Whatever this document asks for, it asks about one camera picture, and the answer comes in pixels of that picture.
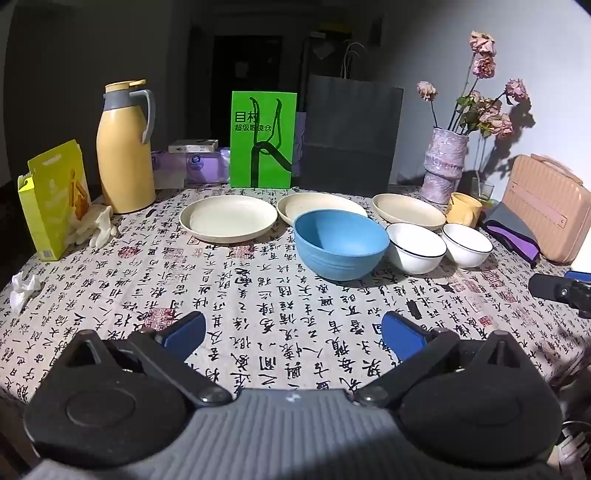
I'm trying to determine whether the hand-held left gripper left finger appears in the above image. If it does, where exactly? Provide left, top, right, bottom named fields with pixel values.
left=60, top=311, right=234, bottom=409

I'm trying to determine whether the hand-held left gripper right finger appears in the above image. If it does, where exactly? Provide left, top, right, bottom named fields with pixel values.
left=353, top=310, right=532, bottom=409

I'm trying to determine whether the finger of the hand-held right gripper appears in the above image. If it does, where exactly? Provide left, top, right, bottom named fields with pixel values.
left=528, top=273, right=573, bottom=304

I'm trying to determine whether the white bowl with black rim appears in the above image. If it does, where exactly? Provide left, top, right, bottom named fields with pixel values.
left=386, top=222, right=448, bottom=275
left=442, top=223, right=494, bottom=269

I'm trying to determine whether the cream round plate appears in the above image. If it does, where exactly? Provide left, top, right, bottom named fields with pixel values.
left=179, top=195, right=279, bottom=244
left=276, top=192, right=369, bottom=228
left=372, top=193, right=447, bottom=232

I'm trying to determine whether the grey and purple pouch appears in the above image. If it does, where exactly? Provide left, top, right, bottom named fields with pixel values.
left=481, top=202, right=541, bottom=268

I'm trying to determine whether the beige ribbed case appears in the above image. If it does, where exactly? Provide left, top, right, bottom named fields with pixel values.
left=502, top=154, right=591, bottom=265

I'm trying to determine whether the blue bowl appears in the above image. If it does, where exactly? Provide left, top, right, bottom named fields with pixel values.
left=294, top=209, right=391, bottom=282

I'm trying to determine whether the yellow mug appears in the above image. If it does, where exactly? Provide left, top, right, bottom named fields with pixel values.
left=446, top=192, right=484, bottom=228

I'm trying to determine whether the clear drinking glass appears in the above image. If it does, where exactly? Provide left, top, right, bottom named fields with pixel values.
left=471, top=178, right=496, bottom=201

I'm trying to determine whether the pale rubber glove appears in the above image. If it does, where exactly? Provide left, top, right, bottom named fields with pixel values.
left=74, top=204, right=122, bottom=248

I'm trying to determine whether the purple textured vase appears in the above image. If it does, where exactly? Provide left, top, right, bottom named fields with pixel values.
left=421, top=128, right=471, bottom=205

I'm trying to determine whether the purple tissue pack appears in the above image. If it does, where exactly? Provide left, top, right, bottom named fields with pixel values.
left=184, top=148, right=232, bottom=185
left=150, top=150, right=188, bottom=189

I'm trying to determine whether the crumpled white tissue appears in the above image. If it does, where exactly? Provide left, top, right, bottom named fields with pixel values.
left=10, top=271, right=43, bottom=311

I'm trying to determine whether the yellow thermos jug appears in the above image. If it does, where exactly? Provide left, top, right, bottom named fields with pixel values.
left=96, top=80, right=157, bottom=214

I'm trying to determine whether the yellow snack box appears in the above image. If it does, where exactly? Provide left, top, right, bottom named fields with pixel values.
left=17, top=139, right=93, bottom=262

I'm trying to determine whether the small flat white box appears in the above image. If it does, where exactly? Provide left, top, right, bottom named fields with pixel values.
left=168, top=139, right=219, bottom=154

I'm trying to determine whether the green paper bag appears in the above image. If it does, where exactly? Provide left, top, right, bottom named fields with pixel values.
left=230, top=91, right=297, bottom=189

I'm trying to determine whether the dark grey paper bag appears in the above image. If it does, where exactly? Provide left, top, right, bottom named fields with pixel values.
left=300, top=42, right=404, bottom=198

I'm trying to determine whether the dried pink rose bouquet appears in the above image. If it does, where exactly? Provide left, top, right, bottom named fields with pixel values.
left=417, top=31, right=531, bottom=139

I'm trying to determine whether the dark door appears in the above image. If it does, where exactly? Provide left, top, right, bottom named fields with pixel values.
left=213, top=36, right=283, bottom=125

